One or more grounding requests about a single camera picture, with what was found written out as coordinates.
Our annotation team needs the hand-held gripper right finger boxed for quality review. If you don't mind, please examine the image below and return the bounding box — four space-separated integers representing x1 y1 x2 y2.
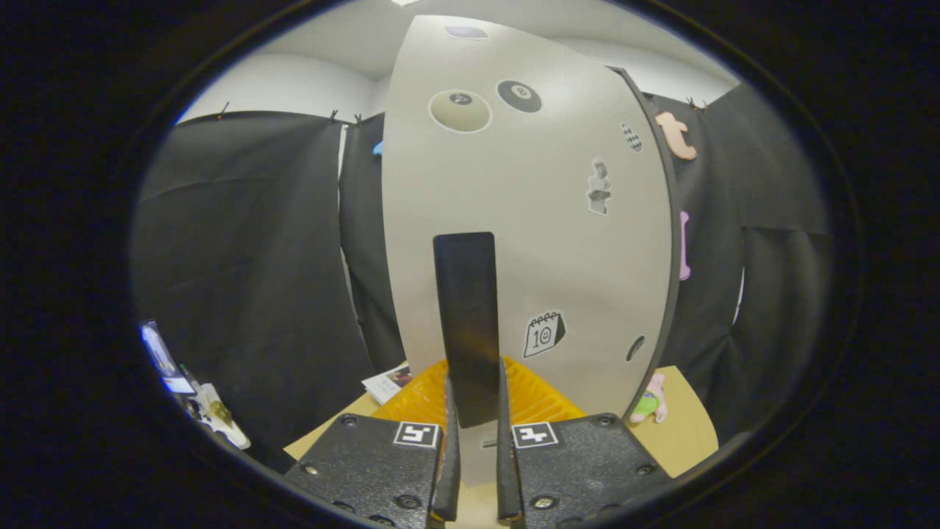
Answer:
496 356 673 529

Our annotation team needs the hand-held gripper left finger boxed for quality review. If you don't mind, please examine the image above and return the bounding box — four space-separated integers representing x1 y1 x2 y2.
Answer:
283 358 462 529

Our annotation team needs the white shoe cabinet door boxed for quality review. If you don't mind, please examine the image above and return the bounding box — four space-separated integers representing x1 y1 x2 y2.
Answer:
382 15 673 486

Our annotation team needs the dark grey shoe cabinet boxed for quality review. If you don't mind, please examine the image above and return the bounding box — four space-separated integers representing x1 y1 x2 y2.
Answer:
608 65 682 423

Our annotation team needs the pink and green plush toy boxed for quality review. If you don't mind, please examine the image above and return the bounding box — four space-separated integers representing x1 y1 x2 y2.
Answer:
629 373 668 425

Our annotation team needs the black backdrop cloth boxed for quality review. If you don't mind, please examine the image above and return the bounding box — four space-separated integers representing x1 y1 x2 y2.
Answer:
131 81 834 471

